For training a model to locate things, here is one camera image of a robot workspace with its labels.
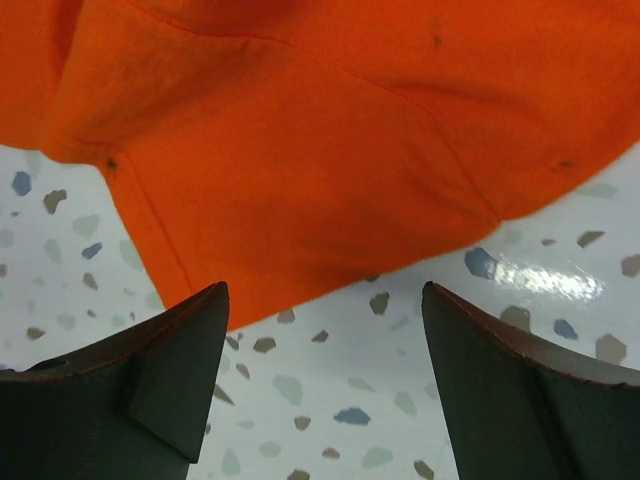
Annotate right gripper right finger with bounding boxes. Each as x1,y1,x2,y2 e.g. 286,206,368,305
422,282,639,480

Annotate orange t shirt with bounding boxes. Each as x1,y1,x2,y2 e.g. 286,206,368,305
1,1,639,328

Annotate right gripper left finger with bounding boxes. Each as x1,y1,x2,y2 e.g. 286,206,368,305
1,282,229,480

